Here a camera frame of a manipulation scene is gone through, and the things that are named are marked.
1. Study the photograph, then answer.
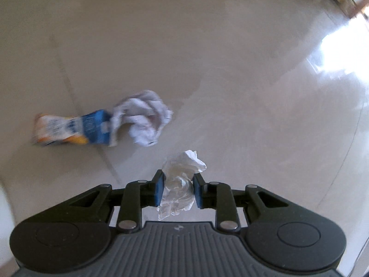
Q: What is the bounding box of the white plastic trash bin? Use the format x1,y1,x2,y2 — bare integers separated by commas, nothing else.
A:
0,184,15,276

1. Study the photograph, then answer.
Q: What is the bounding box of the grey crumpled paper ball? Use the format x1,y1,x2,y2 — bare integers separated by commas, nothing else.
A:
110,90,173,147

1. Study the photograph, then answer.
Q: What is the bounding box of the white tissue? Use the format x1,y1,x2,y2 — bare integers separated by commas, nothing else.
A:
156,150,207,221

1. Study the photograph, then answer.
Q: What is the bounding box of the blue orange milk carton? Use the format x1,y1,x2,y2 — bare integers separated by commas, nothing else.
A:
33,109,111,146

